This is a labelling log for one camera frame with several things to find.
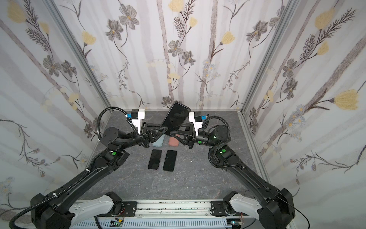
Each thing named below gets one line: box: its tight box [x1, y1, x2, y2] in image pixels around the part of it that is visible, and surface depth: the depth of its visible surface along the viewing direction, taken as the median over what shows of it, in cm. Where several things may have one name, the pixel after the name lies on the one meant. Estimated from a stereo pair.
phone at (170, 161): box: [162, 149, 178, 172], surface depth 93 cm
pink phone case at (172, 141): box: [168, 134, 181, 147], surface depth 101 cm
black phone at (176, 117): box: [160, 102, 192, 135], surface depth 54 cm
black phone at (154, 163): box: [147, 149, 163, 170], surface depth 92 cm
